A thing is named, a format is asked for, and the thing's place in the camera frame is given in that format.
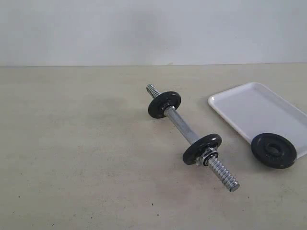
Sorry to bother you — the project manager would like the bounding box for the chrome spin-lock collar nut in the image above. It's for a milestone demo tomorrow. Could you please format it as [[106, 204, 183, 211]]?
[[195, 147, 219, 167]]

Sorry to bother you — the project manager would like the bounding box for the black weight plate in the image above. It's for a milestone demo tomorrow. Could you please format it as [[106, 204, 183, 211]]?
[[251, 133, 297, 169]]

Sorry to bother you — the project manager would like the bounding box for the chrome threaded dumbbell bar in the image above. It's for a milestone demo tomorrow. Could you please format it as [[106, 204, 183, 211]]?
[[146, 84, 240, 192]]

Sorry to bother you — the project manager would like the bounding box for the white rectangular plastic tray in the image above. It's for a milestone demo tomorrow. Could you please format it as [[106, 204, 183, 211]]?
[[208, 82, 307, 158]]

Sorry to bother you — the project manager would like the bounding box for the black plate with collar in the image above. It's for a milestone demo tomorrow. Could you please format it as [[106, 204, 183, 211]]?
[[183, 134, 222, 165]]

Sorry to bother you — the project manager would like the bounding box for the black plate without collar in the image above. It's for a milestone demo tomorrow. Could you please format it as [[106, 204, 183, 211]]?
[[148, 91, 181, 119]]

